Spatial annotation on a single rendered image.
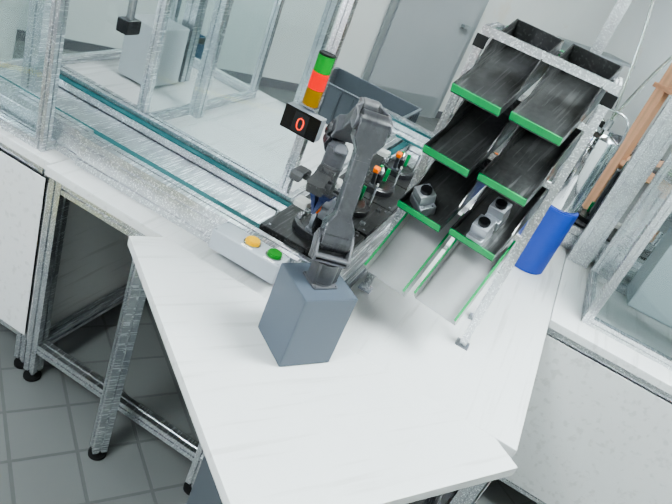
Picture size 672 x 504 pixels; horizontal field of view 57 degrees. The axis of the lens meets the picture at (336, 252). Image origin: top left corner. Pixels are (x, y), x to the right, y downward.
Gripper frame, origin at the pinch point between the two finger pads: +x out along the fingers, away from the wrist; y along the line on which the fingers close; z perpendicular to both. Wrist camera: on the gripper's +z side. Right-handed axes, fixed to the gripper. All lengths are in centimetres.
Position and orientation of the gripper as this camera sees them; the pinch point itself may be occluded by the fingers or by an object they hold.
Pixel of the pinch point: (317, 202)
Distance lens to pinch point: 169.1
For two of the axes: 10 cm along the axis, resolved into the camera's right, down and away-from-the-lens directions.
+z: -4.0, 3.3, -8.6
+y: 8.5, 4.8, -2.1
